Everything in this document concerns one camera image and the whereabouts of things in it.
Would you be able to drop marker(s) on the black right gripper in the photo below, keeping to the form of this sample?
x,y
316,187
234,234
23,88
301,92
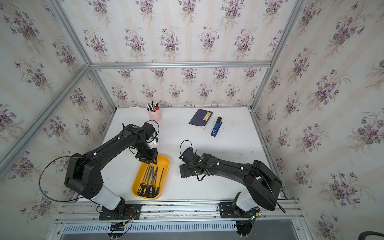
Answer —
x,y
185,173

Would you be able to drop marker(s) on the pink pen cup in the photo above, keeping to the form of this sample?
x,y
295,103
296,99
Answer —
x,y
154,111

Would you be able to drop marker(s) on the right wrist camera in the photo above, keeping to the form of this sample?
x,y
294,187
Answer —
x,y
187,156

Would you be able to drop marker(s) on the aluminium front rail frame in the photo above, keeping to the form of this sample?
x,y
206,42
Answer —
x,y
177,217

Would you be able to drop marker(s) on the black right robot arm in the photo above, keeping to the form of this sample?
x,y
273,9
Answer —
x,y
261,182

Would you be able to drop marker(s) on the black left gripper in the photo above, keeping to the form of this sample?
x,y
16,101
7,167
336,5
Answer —
x,y
152,158

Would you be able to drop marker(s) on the blue black handheld device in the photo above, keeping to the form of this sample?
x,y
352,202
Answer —
x,y
216,127

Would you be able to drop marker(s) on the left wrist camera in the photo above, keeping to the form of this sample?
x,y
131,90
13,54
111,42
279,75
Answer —
x,y
151,135

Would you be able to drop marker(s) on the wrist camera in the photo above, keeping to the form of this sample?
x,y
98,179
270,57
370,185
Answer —
x,y
151,135
187,156

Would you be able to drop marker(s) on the dark blue notebook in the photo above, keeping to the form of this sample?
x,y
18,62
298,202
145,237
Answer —
x,y
201,119

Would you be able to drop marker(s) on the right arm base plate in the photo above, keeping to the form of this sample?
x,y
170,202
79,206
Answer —
x,y
243,206

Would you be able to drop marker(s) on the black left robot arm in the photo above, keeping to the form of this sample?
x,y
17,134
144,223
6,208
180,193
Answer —
x,y
84,170

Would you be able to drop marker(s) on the yellow plastic storage tray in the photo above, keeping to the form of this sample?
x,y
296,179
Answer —
x,y
163,163

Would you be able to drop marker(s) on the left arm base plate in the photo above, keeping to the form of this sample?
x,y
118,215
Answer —
x,y
121,213

